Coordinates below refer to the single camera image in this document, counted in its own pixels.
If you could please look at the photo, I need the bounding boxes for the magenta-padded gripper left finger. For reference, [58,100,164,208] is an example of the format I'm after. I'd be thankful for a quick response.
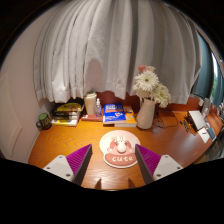
[42,143,94,186]

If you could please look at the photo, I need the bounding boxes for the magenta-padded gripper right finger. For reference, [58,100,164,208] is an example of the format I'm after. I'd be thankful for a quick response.
[134,143,184,185]

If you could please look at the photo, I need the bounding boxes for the white computer mouse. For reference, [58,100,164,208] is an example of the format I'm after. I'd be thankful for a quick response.
[114,134,128,154]

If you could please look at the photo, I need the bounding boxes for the round pink cartoon mouse pad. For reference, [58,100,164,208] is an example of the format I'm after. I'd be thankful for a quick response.
[99,129,142,169]

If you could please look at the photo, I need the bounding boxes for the yellow and white book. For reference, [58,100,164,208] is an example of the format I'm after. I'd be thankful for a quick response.
[50,117,80,128]

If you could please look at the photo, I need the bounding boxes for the dark mug with green inside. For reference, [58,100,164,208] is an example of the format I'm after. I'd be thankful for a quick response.
[35,112,53,131]

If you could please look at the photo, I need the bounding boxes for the white paper sheet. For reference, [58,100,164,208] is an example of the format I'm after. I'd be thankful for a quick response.
[197,127,211,144]

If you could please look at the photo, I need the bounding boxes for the white ceramic vase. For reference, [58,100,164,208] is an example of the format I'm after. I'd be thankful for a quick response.
[135,97,157,130]

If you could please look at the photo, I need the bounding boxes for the silver laptop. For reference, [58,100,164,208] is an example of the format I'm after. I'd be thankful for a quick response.
[187,110,208,132]

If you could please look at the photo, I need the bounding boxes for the red flat notebook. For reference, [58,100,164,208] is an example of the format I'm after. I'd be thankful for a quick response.
[80,113,104,122]

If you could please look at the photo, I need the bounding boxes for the dark smartphone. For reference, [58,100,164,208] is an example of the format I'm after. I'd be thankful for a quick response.
[206,126,218,142]

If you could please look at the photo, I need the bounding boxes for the yellow and black book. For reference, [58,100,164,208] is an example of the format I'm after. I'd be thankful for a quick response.
[54,102,84,114]

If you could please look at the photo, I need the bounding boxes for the clear spray bottle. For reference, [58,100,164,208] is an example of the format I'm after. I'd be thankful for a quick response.
[94,97,103,118]

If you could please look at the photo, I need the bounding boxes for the cream lidded tumbler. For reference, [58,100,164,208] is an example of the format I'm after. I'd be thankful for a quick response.
[83,90,98,116]

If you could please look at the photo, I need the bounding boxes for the white and pink flowers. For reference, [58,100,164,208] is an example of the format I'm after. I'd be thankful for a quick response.
[132,64,173,109]

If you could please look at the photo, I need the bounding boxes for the dark teal curtain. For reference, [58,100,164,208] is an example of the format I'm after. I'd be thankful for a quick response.
[193,33,214,99]

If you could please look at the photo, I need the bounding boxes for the white pleated curtain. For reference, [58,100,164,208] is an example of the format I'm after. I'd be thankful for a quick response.
[33,0,203,105]

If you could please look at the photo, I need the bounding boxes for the black cable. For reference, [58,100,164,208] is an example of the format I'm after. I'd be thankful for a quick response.
[152,109,166,129]

